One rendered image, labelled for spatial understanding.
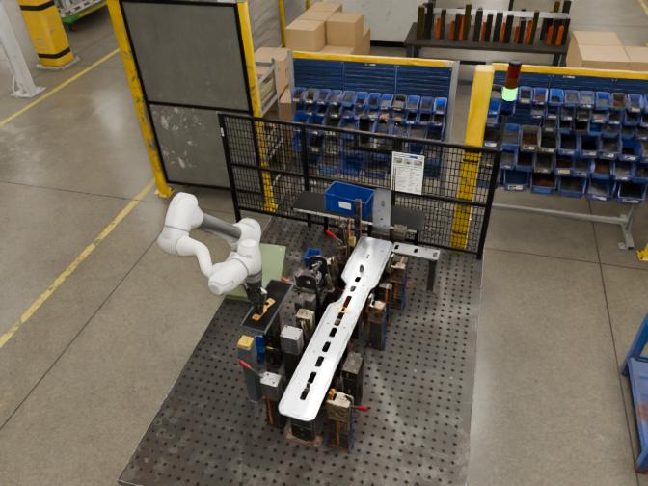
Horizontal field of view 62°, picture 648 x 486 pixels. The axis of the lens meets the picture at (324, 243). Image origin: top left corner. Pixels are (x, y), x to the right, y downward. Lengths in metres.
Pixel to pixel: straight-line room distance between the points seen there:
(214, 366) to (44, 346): 1.89
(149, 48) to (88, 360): 2.70
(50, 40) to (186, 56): 5.19
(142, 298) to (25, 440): 1.37
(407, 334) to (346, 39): 4.87
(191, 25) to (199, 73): 0.41
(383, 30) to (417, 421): 7.53
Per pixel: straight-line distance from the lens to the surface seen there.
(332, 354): 2.81
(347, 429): 2.74
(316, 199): 3.80
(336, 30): 7.42
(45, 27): 10.04
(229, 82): 5.02
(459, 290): 3.62
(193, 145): 5.53
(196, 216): 2.90
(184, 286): 4.82
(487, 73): 3.25
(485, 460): 3.72
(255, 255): 2.43
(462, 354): 3.26
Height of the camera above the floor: 3.17
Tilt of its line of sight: 39 degrees down
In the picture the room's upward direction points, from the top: 3 degrees counter-clockwise
